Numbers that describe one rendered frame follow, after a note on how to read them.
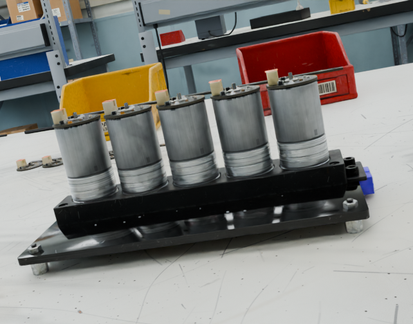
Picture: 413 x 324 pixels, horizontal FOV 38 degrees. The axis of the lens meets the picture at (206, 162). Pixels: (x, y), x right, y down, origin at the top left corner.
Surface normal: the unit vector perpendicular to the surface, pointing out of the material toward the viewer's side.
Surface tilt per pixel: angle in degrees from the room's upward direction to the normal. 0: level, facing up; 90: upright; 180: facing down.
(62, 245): 0
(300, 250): 0
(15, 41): 90
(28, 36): 90
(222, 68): 90
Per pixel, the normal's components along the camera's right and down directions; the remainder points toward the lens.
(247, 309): -0.20, -0.95
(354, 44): -0.16, 0.26
